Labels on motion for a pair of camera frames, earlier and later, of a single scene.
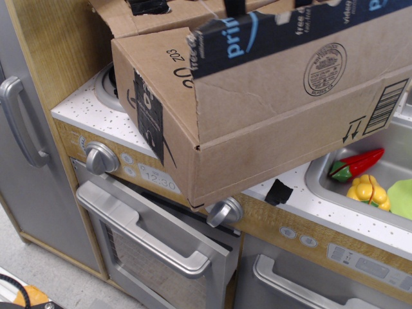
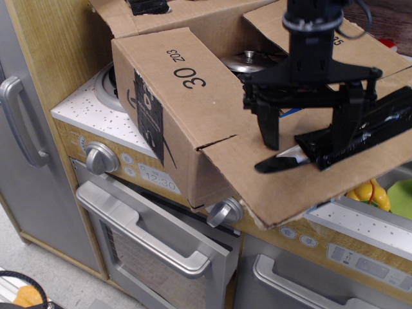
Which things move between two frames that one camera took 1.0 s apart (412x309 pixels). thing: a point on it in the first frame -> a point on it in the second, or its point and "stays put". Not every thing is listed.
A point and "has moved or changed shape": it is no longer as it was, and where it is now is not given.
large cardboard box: x=235 y=102 has moved or changed shape
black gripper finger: x=235 y=8 -> x=310 y=70
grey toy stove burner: x=106 y=91 stays put
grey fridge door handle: x=9 y=89 stays put
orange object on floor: x=35 y=296 stays put
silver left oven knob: x=100 y=158 stays put
